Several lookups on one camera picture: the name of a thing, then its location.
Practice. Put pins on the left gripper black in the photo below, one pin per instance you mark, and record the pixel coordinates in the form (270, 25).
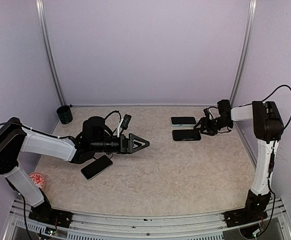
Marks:
(125, 147)

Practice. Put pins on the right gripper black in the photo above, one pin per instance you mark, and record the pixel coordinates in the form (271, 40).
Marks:
(204, 120)

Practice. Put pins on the light blue phone case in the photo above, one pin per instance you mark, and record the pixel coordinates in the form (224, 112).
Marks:
(183, 121)

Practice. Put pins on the black phone case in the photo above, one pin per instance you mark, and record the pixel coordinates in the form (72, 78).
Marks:
(186, 140)

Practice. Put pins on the black phone teal edge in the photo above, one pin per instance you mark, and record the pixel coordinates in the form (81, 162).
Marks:
(183, 120)

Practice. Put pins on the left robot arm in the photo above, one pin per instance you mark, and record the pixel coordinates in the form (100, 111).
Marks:
(95, 137)

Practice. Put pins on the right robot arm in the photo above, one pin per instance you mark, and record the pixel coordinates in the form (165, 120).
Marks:
(268, 128)

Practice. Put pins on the dark green mug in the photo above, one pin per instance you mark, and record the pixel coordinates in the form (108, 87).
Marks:
(64, 114)

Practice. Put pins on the red patterned round coaster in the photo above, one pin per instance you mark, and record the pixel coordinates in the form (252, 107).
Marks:
(38, 179)

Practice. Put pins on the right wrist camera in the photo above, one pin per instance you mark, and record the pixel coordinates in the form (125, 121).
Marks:
(207, 114)

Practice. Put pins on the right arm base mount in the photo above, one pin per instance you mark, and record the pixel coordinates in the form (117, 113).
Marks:
(254, 210)

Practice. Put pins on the front aluminium rail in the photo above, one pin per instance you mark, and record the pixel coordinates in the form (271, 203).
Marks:
(94, 226)

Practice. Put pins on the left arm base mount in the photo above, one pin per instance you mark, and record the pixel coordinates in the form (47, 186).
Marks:
(44, 213)

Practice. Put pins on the right aluminium frame post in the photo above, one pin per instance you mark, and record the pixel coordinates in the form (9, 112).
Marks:
(244, 50)

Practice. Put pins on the aluminium frame post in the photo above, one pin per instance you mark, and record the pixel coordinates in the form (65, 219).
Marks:
(244, 50)
(40, 8)

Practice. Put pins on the left aluminium frame post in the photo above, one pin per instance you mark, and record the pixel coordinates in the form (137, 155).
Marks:
(40, 8)

